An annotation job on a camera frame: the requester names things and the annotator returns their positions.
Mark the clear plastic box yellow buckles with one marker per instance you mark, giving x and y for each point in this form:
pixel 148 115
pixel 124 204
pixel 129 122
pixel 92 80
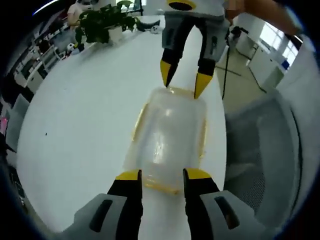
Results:
pixel 170 135

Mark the green potted plant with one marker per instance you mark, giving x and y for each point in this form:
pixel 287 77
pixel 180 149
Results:
pixel 105 20

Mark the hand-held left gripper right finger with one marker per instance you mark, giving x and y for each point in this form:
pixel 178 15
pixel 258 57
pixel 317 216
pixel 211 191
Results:
pixel 220 212

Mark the white plant pot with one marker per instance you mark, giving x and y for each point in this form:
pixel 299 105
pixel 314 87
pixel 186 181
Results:
pixel 115 33

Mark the person's right hand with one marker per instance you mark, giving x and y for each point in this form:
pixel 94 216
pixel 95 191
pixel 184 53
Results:
pixel 235 8

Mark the white cabinet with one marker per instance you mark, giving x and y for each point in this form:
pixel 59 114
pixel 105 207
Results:
pixel 265 60

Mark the dark green object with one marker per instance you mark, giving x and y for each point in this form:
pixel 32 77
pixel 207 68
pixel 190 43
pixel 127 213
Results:
pixel 145 25

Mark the grey mesh office chair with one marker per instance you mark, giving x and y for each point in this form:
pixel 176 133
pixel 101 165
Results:
pixel 260 155

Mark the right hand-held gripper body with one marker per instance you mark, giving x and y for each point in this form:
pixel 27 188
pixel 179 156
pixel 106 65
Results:
pixel 195 6

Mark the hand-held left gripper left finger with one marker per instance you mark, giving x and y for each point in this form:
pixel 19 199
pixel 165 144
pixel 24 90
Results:
pixel 110 212

